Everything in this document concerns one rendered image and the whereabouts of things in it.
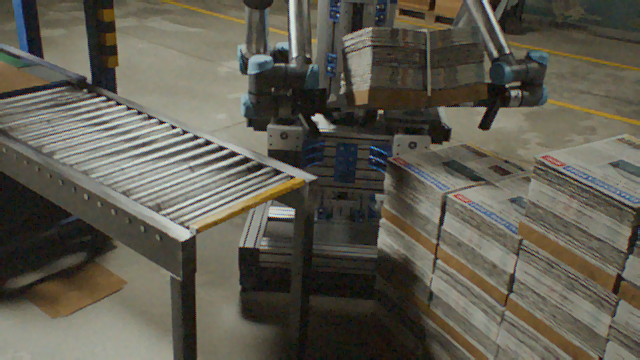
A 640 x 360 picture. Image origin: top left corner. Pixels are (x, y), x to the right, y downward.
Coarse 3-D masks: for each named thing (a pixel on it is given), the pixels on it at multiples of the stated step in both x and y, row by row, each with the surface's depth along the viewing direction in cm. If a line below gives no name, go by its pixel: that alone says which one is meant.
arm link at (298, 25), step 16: (288, 0) 213; (304, 0) 211; (288, 16) 210; (304, 16) 208; (288, 32) 207; (304, 32) 205; (304, 48) 201; (288, 64) 198; (304, 64) 198; (288, 80) 197; (304, 80) 197; (320, 80) 199
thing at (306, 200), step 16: (80, 80) 276; (112, 96) 261; (144, 112) 247; (176, 128) 236; (192, 128) 235; (224, 144) 224; (256, 160) 214; (272, 160) 214; (304, 176) 205; (288, 192) 209; (304, 192) 204; (304, 208) 206
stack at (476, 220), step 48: (384, 192) 221; (432, 192) 198; (480, 192) 195; (528, 192) 197; (384, 240) 226; (432, 240) 203; (480, 240) 185; (384, 288) 232; (432, 288) 207; (528, 288) 172; (576, 288) 159; (432, 336) 212; (480, 336) 192; (528, 336) 175; (576, 336) 162; (624, 336) 150
